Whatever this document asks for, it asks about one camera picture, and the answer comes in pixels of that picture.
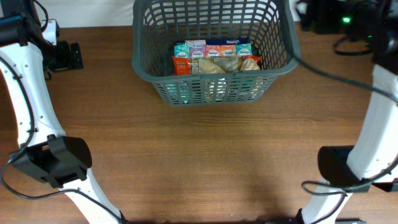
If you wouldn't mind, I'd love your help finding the blue cardboard box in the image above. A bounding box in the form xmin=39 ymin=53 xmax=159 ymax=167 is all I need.
xmin=174 ymin=39 xmax=252 ymax=58

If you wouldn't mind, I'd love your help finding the beige snack bag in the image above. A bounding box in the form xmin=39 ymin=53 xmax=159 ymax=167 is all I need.
xmin=198 ymin=57 xmax=261 ymax=102

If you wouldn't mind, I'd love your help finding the teal white wipes pack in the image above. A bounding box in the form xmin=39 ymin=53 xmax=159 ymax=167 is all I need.
xmin=165 ymin=82 xmax=190 ymax=105

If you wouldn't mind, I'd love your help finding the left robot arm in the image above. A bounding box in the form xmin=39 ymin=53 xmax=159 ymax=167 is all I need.
xmin=1 ymin=0 xmax=126 ymax=223

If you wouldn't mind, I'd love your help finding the grey plastic basket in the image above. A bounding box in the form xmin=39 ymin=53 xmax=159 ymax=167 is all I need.
xmin=132 ymin=0 xmax=300 ymax=106

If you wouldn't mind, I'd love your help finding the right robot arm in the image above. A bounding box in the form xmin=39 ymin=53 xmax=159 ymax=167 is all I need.
xmin=295 ymin=1 xmax=397 ymax=223

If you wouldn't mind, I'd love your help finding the green lid jar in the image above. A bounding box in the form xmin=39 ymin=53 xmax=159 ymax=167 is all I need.
xmin=229 ymin=77 xmax=254 ymax=95

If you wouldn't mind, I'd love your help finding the orange pasta packet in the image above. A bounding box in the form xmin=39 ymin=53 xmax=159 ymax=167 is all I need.
xmin=172 ymin=55 xmax=262 ymax=75

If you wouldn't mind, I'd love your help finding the right black cable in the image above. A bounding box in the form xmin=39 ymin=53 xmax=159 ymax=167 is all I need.
xmin=290 ymin=0 xmax=398 ymax=224

